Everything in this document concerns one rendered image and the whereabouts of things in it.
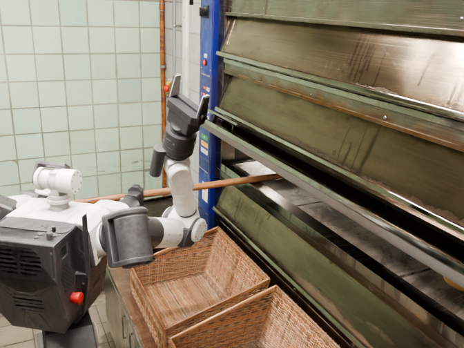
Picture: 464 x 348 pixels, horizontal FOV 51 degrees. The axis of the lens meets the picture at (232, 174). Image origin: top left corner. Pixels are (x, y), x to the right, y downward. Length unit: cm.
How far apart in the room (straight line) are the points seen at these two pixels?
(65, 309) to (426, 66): 110
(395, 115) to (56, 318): 105
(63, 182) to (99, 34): 183
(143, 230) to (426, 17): 90
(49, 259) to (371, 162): 92
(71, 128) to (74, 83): 27
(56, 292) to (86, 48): 201
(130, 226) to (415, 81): 83
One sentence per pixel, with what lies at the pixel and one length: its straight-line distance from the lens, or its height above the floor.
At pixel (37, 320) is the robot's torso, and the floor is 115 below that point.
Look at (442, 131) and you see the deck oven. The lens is 131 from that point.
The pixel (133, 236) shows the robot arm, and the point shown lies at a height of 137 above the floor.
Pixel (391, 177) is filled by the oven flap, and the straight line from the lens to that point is 143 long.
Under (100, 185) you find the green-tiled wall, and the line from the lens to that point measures 327.
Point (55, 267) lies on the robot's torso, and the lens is 125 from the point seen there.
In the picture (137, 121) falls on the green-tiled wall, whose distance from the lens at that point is 321.
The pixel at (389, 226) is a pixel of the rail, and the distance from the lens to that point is 127.
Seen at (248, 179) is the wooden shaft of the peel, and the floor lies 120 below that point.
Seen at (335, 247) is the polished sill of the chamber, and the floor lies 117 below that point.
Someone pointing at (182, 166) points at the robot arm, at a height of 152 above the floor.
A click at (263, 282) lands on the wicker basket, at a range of 209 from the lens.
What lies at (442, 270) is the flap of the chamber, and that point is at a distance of 118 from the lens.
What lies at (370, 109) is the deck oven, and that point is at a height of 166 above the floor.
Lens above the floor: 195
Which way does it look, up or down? 19 degrees down
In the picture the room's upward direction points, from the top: 2 degrees clockwise
